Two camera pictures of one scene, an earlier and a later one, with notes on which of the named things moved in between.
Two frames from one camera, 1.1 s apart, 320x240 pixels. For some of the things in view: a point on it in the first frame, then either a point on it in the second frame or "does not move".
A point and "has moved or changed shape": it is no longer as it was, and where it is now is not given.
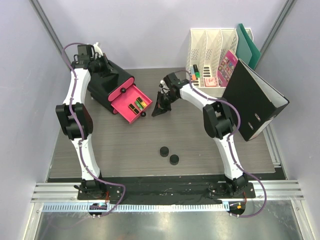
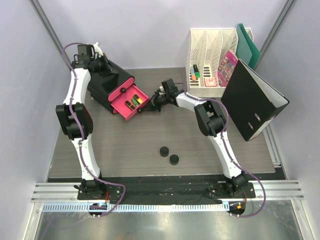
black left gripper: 105,64 does not move
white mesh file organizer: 207,49 does not move
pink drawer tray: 120,105 has moved or changed shape
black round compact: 174,159 does not move
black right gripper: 160,107 -> 151,105
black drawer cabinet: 100,87 does not move
